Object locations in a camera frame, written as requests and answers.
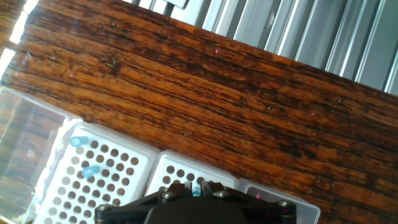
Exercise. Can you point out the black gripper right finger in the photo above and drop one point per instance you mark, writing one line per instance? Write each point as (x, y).
(267, 207)

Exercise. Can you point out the white pipette tip box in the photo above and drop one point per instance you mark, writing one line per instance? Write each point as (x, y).
(199, 171)
(130, 149)

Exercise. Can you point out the printed paper sheet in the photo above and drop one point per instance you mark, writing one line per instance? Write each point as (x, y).
(177, 2)

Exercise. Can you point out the blue pipette tip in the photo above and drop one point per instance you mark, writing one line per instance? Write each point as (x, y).
(196, 191)
(90, 171)
(79, 141)

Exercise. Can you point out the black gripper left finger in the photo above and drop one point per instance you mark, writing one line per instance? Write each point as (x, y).
(133, 205)

